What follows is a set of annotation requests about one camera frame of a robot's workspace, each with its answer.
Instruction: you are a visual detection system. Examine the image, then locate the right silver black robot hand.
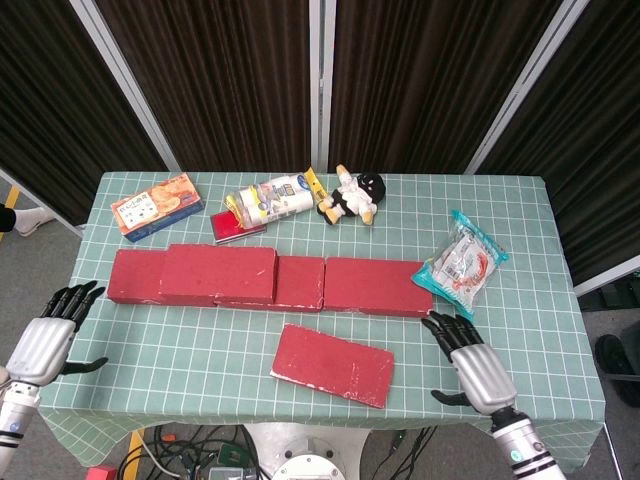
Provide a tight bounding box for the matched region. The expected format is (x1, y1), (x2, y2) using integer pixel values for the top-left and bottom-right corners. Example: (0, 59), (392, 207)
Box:
(421, 309), (517, 416)

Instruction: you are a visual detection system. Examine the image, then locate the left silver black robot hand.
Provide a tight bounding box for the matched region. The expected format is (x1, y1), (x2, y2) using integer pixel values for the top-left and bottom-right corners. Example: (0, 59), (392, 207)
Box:
(5, 279), (109, 387)

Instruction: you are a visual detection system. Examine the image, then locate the red foam brick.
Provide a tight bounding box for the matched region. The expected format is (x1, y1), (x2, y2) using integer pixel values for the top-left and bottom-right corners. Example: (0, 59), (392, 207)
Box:
(106, 249), (169, 305)
(158, 243), (279, 307)
(214, 255), (326, 313)
(269, 323), (396, 410)
(322, 256), (435, 320)

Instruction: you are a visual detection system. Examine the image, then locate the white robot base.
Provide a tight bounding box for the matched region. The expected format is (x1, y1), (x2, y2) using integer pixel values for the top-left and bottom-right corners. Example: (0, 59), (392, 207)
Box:
(243, 422), (374, 480)

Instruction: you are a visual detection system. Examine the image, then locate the teal clear snack bag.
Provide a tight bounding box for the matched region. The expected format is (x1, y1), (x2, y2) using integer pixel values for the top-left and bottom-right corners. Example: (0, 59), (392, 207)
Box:
(410, 209), (510, 326)

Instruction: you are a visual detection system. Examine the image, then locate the person's leg with white shoe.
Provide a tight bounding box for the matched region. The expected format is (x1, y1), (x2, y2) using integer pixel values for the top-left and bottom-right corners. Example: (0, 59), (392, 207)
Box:
(0, 203), (57, 238)

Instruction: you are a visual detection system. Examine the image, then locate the black shoe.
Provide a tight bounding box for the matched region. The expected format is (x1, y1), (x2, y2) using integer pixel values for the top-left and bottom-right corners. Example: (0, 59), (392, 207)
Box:
(594, 333), (640, 382)

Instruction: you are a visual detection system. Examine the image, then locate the green grid tablecloth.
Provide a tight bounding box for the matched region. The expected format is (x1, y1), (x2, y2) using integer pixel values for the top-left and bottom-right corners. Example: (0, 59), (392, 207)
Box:
(37, 171), (609, 474)

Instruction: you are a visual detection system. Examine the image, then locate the orange blue cracker box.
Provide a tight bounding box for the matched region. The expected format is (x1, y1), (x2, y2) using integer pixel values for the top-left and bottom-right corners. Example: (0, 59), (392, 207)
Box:
(109, 172), (205, 244)

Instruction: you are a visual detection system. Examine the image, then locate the black white plush doll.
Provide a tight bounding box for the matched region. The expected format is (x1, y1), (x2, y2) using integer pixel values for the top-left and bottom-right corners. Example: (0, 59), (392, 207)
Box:
(315, 163), (387, 227)

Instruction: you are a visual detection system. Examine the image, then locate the small flat red box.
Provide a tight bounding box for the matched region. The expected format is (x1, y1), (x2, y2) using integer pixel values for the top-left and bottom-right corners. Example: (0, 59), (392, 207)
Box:
(210, 209), (268, 245)

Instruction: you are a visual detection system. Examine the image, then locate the dark ribbed partition panel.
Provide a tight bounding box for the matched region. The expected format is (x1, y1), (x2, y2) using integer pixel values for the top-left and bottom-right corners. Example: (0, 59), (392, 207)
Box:
(474, 0), (640, 286)
(327, 0), (566, 175)
(94, 0), (314, 174)
(0, 0), (169, 226)

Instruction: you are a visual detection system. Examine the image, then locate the yellow snack stick wrapper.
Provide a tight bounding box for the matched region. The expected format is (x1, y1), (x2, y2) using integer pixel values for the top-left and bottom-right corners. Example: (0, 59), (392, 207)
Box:
(304, 166), (329, 206)

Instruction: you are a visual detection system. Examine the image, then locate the white roll package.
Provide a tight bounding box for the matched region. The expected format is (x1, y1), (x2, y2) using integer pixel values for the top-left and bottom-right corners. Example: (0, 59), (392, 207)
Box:
(223, 172), (316, 232)

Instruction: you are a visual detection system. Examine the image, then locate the black floor cable bundle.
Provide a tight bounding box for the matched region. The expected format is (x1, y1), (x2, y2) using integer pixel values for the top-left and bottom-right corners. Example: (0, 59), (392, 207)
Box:
(117, 424), (261, 480)
(384, 425), (441, 480)

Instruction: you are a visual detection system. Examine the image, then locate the grey partition post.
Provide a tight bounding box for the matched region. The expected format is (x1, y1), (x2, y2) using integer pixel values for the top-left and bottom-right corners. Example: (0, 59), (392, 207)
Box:
(69, 0), (181, 174)
(308, 0), (337, 174)
(464, 0), (591, 175)

